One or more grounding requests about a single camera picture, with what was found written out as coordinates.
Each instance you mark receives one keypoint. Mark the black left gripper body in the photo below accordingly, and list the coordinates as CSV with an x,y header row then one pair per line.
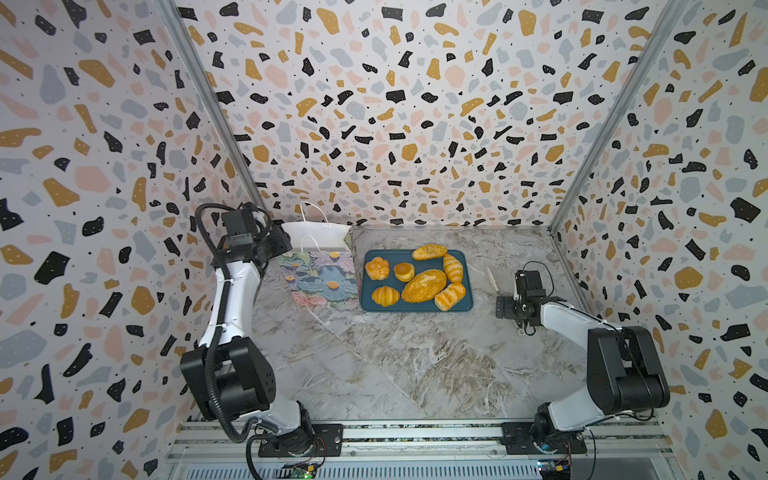
x,y
272,243

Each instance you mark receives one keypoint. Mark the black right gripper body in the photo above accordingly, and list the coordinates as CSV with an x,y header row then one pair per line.
x,y
508,308

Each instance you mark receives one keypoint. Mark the metal tongs with white tips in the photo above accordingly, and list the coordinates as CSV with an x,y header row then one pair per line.
x,y
492,280

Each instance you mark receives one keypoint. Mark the ridged long bread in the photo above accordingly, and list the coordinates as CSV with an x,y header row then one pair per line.
x,y
453,269

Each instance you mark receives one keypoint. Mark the braided twisted bread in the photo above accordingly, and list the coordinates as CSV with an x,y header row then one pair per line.
x,y
450,296

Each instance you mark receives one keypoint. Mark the floral paper bag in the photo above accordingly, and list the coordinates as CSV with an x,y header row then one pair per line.
x,y
319,270

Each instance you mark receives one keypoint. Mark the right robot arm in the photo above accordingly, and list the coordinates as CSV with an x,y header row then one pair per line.
x,y
624,375

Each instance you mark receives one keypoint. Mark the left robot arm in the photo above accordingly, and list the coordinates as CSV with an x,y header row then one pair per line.
x,y
231,381

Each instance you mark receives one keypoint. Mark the smooth oval bread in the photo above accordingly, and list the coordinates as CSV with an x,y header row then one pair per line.
x,y
429,252

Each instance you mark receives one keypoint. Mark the knotted flower bread roll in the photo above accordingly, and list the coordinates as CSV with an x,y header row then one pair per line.
x,y
377,269

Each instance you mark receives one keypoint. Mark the striped croissant bread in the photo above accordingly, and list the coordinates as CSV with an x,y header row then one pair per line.
x,y
385,296

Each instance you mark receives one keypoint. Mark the large sesame oval loaf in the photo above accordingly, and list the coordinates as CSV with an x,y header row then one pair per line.
x,y
424,286

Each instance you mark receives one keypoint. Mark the small round bun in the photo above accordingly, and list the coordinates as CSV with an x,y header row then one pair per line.
x,y
404,272

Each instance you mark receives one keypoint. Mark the teal plastic tray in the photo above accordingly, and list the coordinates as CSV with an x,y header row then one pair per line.
x,y
396,256

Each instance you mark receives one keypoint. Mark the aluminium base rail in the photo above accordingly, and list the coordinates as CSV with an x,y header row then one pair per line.
x,y
443,449

